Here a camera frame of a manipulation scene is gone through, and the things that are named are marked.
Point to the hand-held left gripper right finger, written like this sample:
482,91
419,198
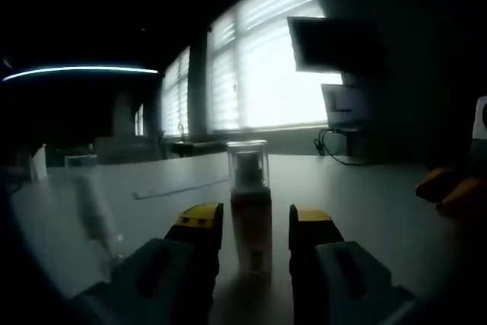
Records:
335,264

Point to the wide clear bottle cover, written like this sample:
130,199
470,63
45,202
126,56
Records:
249,157

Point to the straight ceiling light strip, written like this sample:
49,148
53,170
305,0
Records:
76,71

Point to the narrow clear bottle cover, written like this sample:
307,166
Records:
80,161

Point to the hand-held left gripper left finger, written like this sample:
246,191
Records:
179,264

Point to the clear glass pump bottle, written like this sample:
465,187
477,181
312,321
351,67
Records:
97,218

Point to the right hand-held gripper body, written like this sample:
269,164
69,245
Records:
480,115

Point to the white labelled pump bottle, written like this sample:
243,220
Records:
252,226

